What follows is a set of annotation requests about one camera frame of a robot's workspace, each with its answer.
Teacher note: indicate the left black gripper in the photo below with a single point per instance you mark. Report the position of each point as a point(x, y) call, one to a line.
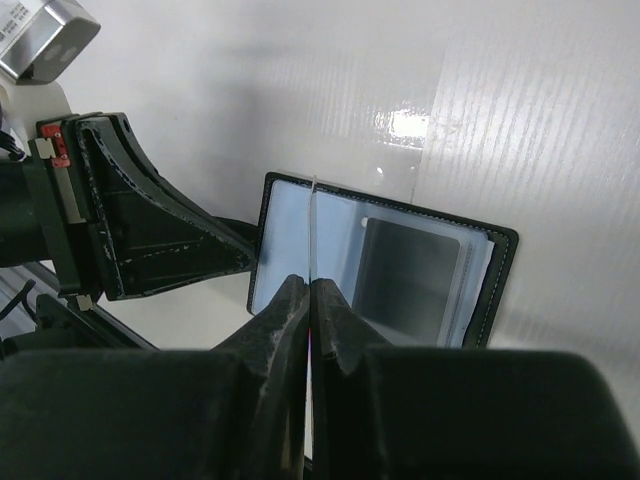
point(82, 193)

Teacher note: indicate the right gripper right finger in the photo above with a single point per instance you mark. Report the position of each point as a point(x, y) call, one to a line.
point(351, 409)

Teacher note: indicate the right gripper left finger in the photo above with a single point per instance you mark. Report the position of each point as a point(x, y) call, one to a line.
point(265, 414)

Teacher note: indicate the silver VIP credit card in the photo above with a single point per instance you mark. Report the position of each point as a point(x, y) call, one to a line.
point(405, 278)

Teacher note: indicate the black card holder wallet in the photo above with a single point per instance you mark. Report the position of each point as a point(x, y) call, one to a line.
point(317, 230)

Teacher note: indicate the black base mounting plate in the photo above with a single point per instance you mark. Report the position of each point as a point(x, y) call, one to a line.
point(34, 317)

